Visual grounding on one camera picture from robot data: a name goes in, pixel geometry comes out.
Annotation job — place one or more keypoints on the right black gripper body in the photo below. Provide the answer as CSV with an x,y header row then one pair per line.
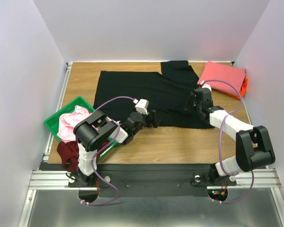
x,y
193,101

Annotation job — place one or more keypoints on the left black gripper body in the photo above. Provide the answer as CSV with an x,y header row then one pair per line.
x,y
145,122

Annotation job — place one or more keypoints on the black t shirt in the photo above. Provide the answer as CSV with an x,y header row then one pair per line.
x,y
167,92

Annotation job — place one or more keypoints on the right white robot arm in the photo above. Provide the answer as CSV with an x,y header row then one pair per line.
x,y
253,147

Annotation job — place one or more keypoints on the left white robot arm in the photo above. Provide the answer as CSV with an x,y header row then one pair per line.
x,y
94,131

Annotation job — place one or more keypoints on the folded coral t shirt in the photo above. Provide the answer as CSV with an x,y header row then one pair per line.
x,y
216,71

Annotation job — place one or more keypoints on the folded orange t shirt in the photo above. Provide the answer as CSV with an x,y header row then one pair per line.
x,y
232,93

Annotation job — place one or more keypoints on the pink t shirt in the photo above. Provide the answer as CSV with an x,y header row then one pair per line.
x,y
68,121

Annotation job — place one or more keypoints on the dark red t shirt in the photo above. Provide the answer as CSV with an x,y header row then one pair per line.
x,y
69,153

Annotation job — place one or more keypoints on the green plastic tray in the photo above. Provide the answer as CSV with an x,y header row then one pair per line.
x,y
54,120

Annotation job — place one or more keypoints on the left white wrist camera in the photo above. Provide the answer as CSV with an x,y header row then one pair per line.
x,y
141,106

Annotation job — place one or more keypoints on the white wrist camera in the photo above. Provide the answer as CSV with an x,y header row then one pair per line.
x,y
203,84
141,106

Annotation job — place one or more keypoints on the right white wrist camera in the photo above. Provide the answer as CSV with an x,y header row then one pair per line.
x,y
203,84

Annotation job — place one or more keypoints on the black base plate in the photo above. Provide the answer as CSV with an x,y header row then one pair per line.
x,y
149,180

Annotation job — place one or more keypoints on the aluminium frame rail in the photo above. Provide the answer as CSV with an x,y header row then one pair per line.
x,y
50,202

